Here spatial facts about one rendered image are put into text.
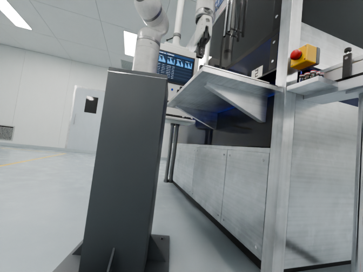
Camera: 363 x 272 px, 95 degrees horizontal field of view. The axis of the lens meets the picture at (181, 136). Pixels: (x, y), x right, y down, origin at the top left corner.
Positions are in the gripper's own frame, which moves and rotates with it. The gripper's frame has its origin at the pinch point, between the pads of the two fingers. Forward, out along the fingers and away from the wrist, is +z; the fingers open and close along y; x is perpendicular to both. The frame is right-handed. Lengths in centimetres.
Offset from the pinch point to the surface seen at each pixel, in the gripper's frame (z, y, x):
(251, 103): 18.1, -1.7, -28.6
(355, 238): 67, -30, -53
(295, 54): 0.1, -18.3, -34.6
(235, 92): 14.6, -1.7, -19.3
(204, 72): 12.9, -9.3, 0.7
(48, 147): 90, 543, 261
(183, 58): -46, 89, -15
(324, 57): -9, -12, -61
